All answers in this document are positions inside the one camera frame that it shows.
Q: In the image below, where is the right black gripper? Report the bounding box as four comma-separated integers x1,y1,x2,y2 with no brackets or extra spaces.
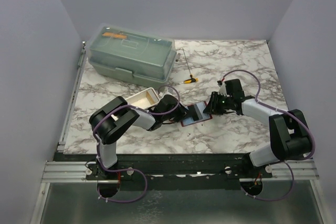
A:
203,91,233,115

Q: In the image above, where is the red leather card holder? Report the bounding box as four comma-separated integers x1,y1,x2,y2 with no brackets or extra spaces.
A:
181,101,213,127

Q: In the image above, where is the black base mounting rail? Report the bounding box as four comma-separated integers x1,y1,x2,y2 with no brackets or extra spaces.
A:
53,153,272,196

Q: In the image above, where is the green plastic toolbox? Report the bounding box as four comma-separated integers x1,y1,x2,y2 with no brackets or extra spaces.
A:
86,24,177,88

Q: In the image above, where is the yellow black T-handle hex key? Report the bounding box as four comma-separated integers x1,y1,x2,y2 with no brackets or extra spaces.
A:
182,48,198,84

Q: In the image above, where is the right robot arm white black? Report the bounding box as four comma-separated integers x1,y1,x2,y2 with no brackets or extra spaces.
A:
203,79,314,178

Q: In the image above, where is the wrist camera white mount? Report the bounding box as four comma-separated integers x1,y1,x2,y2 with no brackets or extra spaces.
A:
158,88,175,98
217,80,227,96

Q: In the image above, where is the white rectangular plastic tray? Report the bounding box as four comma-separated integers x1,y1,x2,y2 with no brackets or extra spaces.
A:
110,88,159,129

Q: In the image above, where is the orange tool inside toolbox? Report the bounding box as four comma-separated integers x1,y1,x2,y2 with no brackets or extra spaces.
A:
102,32,128,39

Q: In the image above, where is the credit card with magnetic stripe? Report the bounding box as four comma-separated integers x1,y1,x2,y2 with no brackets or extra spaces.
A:
187,103,212,124

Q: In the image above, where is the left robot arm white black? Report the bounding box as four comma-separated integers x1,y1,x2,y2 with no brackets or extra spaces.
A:
89,94,201,179

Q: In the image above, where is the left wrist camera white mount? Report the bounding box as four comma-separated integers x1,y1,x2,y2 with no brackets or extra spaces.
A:
158,88,175,98

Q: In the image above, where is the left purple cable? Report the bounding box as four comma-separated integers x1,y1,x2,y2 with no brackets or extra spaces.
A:
93,84,182,204

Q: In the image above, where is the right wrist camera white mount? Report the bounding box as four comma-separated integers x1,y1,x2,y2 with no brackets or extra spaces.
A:
217,80,227,96

